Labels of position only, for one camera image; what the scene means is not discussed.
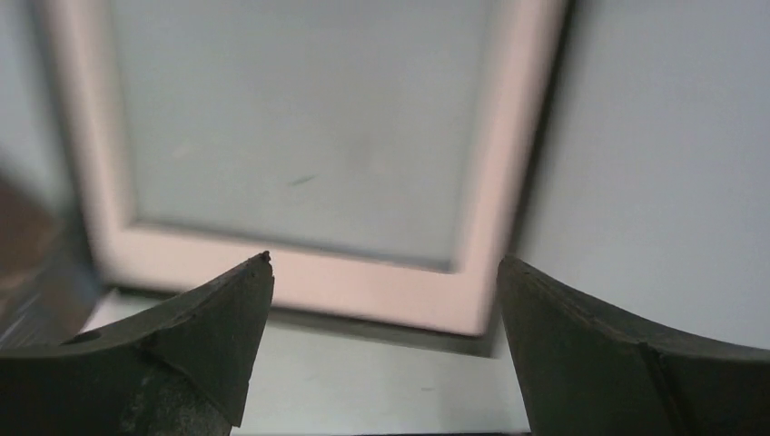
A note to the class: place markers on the white photo mat board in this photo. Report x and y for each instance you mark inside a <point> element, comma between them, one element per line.
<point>374,148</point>

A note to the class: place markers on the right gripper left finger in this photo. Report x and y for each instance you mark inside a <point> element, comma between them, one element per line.
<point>182,367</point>

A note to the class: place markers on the brown frame backing board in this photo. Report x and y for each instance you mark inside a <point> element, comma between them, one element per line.
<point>48,288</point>

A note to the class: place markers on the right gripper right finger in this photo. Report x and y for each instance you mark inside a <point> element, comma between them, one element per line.
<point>587,367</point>

